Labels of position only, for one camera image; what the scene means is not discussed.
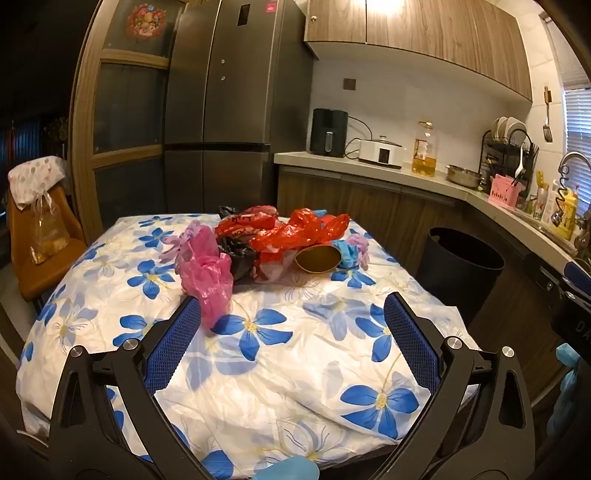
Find blue floral tablecloth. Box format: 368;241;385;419
16;213;481;480

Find black trash bin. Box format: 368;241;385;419
416;227;505;325

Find blue plastic bag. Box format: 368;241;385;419
330;239;365;269

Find cooking oil bottle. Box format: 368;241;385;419
412;121;438;177

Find wooden framed glass door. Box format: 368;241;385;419
69;0;190;245

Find metal kitchen faucet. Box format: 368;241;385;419
556;151;591;241

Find red printed plastic bag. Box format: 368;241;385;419
215;205;280;241

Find person's left hand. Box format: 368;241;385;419
252;455;320;480

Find black air fryer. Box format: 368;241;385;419
309;108;349;158

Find dark steel refrigerator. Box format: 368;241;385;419
164;0;315;217

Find pink plastic bag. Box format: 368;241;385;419
177;240;234;329

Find clear bag of bread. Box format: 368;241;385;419
28;191;70;265

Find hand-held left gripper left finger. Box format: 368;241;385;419
48;295;213;480

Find window blind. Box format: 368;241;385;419
545;23;591;153

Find white electric cooker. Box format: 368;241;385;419
359;135;403;166

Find white bottle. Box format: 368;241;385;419
540;180;559;224

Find yellow detergent bottle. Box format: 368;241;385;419
549;187;579;238

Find light stone countertop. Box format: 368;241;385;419
274;151;578;278

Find metal bowl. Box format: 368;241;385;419
445;165;483;189

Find colourful flower sticker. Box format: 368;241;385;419
127;2;163;40

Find lilac plastic bag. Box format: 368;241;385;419
346;233;371;271
159;220;218;266

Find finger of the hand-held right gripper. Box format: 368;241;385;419
531;251;572;302
566;259;591;296

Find pink plastic basket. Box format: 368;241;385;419
488;174;526;209

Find red paper cup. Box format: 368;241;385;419
294;244;343;274

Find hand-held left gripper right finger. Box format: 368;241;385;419
379;292;539;480

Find orange-red plastic bag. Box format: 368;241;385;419
249;209;352;283

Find black wire dish rack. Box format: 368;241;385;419
481;116;540;210

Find person's right hand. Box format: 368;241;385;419
547;344;581;447

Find hanging metal spatula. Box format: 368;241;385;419
542;86;554;142

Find wooden lower cabinet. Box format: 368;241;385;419
277;166;568;402

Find wooden upper cabinet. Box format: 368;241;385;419
304;0;534;102

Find polka dot cloth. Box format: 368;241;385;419
8;156;66;206

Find black power cable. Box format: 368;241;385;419
344;115;376;160

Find wooden cabinet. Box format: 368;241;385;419
277;166;568;402
304;0;534;102

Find orange chair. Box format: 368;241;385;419
7;187;86;303

